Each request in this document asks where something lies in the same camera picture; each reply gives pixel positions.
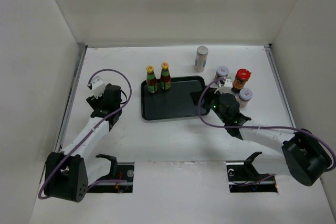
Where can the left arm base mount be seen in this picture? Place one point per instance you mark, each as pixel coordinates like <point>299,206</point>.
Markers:
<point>107,175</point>

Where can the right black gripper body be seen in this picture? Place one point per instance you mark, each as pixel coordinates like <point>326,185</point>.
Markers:
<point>214,100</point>

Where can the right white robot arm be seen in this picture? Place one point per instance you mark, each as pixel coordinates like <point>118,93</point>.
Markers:
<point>307,157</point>

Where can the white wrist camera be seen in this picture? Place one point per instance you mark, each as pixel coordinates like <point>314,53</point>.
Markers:
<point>224,86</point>
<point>97,86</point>

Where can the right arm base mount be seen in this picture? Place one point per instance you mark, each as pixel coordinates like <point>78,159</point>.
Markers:
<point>244,178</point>

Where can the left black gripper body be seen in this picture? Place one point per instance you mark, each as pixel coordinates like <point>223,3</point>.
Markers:
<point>97,103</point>

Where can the grey-lid jar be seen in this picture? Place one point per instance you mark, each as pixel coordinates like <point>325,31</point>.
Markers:
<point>244,96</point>
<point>222,72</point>

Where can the red-label sauce bottle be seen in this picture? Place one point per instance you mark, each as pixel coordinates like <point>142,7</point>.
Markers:
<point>151,81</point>

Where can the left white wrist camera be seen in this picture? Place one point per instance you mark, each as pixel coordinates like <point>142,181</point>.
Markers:
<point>97,86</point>

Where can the grey-lid jar front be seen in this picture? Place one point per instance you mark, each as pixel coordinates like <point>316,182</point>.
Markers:
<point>244,96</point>

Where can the black plastic tray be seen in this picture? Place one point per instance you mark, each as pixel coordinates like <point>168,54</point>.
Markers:
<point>174,103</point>

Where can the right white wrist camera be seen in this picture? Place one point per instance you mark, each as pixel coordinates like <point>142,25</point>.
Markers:
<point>224,86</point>

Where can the grey-lid jar rear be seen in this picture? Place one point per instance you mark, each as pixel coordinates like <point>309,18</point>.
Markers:
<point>222,72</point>

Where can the red-lid dark sauce jar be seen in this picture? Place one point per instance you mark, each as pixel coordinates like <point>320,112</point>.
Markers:
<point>241,77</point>

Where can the green-label sauce bottle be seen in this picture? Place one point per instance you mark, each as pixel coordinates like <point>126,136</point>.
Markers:
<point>165,78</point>

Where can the tall silver-capped white bottle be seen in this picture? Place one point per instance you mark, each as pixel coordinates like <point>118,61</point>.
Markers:
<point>201,58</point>

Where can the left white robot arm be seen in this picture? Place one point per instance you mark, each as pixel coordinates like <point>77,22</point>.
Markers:
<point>68,174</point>

